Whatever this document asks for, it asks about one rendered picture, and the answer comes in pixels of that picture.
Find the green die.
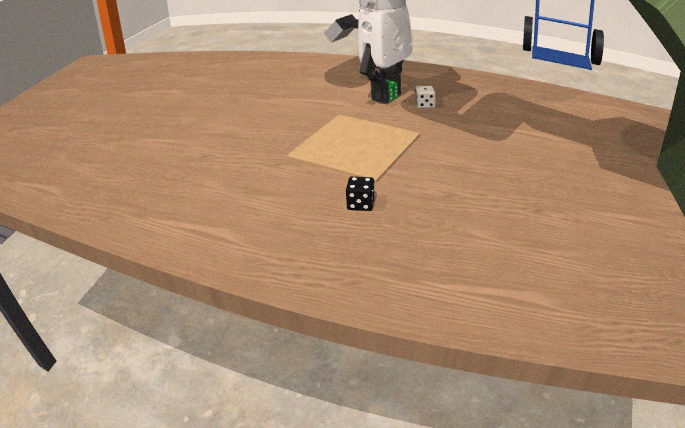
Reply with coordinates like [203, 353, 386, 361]
[386, 80, 398, 103]

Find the black die with white pips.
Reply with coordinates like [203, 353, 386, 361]
[346, 176, 375, 211]

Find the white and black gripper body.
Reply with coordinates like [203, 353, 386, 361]
[358, 5, 412, 69]

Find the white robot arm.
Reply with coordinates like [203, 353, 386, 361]
[324, 0, 406, 43]

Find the tan flat square mat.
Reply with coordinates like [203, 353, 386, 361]
[287, 115, 420, 182]

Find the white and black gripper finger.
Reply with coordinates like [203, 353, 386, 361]
[359, 43, 389, 104]
[386, 60, 404, 96]

